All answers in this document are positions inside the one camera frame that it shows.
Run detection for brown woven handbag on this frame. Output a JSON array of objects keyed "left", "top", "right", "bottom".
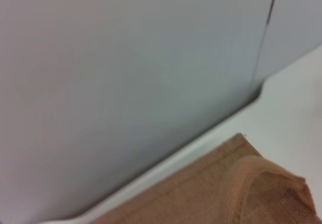
[{"left": 94, "top": 132, "right": 322, "bottom": 224}]

